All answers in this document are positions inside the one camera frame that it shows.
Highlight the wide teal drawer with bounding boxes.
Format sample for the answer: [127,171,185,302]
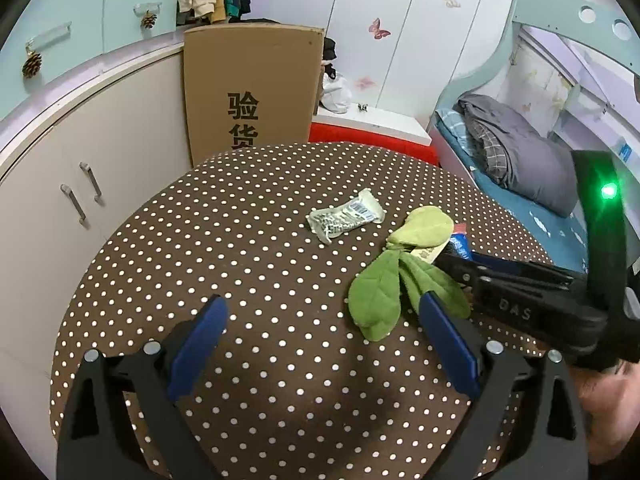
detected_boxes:
[0,0,107,122]

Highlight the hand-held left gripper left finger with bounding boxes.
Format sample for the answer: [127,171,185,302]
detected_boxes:
[56,294,230,480]

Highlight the white wardrobe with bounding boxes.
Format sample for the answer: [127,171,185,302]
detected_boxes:
[250,0,517,128]

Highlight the round polka dot table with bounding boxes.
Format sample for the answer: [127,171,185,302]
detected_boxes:
[49,141,557,480]

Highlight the teal candy print blanket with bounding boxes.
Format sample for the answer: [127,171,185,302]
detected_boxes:
[472,167,590,275]

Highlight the grey duvet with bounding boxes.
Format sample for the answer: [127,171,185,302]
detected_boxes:
[457,94,581,219]

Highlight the person's right hand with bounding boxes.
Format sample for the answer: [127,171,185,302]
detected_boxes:
[570,360,640,465]

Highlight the green leaf plush cloth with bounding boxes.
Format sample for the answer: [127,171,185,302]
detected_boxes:
[348,206,471,342]

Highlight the light blue checked sheet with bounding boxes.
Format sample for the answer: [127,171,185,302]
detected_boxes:
[433,109,479,157]

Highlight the white storage bench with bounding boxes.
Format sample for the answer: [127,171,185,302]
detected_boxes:
[312,106,434,149]

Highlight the grey plaid pillow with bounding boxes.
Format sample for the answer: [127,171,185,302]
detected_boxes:
[470,117,517,189]

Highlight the metal cabinet handle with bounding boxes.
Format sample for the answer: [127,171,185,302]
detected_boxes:
[78,162,104,205]
[59,183,87,224]

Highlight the clear printed plastic wrapper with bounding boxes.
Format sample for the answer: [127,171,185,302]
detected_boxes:
[306,188,386,246]

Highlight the narrow teal drawer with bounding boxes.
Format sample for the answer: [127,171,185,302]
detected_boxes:
[102,0,182,57]

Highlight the bed with teal blanket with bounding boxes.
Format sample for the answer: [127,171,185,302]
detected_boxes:
[427,0,640,283]

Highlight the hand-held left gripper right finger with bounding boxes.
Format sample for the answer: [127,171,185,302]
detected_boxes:
[419,291,591,480]

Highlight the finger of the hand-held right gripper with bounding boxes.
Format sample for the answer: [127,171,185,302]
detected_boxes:
[470,253,577,289]
[434,252,494,289]

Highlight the white plastic bag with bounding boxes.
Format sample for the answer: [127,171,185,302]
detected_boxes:
[319,71,354,115]

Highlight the black clothing pile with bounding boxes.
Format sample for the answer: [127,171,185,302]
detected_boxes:
[322,37,342,81]

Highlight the cream cabinet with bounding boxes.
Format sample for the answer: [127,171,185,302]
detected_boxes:
[0,40,195,463]

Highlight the large flat cardboard box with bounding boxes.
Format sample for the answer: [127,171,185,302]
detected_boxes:
[184,22,326,169]

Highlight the blue red snack wrapper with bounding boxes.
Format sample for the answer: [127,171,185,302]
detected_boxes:
[447,223,474,261]

